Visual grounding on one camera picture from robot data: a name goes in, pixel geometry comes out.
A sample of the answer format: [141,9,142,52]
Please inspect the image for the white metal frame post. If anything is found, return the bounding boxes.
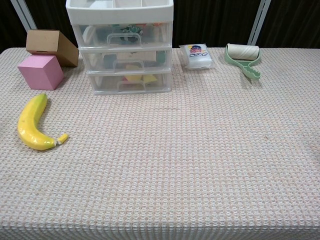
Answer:
[9,0,37,31]
[248,0,272,47]

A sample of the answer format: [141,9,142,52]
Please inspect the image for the brown cardboard box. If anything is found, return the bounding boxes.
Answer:
[25,29,80,68]

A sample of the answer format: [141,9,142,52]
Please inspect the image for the black curtain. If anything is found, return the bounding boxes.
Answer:
[0,0,320,54]

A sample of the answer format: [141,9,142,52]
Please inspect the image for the pink cube block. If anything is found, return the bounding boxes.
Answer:
[17,54,65,91]

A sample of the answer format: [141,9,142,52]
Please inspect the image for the clear drawer with green toys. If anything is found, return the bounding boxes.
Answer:
[72,22,173,49]

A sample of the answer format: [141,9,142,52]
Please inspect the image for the green toy figures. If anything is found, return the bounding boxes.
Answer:
[112,23,145,39]

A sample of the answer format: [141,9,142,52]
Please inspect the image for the dark green object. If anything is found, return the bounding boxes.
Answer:
[156,51,167,65]

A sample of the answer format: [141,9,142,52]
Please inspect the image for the white plastic drawer cabinet frame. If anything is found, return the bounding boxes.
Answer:
[65,0,174,95]

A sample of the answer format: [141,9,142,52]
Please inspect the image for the yellow banana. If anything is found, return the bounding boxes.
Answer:
[16,93,69,151]

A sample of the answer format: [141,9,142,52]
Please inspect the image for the green lint roller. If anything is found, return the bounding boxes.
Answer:
[224,42,262,81]

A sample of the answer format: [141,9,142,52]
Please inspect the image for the white wrapped tissue packet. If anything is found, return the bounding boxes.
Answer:
[178,43,216,70]

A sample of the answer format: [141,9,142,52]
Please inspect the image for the yellow wrapped packet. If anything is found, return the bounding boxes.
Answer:
[141,74,158,85]

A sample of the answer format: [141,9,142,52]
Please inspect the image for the beige woven tablecloth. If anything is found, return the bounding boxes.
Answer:
[0,47,320,240]

